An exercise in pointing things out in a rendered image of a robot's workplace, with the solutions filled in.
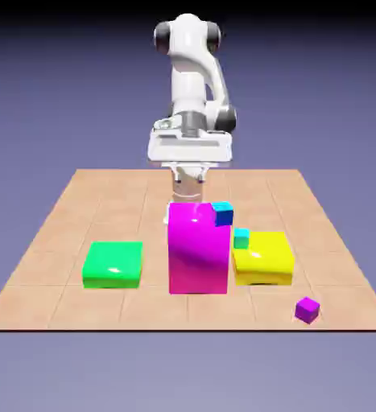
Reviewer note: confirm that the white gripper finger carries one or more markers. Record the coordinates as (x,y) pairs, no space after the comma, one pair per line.
(201,175)
(177,175)

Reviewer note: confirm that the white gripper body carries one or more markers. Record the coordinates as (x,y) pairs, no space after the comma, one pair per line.
(190,151)

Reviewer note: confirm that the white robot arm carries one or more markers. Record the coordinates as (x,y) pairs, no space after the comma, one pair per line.
(187,64)

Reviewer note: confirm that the small blue cube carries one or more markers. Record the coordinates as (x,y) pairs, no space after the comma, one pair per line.
(223,214)

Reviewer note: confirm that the small teal cube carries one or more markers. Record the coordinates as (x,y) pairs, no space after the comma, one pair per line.
(241,238)

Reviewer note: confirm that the small purple cube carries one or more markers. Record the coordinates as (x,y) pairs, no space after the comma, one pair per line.
(307,310)

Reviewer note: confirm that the large magenta box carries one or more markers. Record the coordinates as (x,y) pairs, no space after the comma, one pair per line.
(198,251)

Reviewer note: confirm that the large yellow box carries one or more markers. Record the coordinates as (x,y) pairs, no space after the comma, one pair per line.
(266,260)

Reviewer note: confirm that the large green box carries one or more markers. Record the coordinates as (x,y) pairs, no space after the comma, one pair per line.
(113,264)

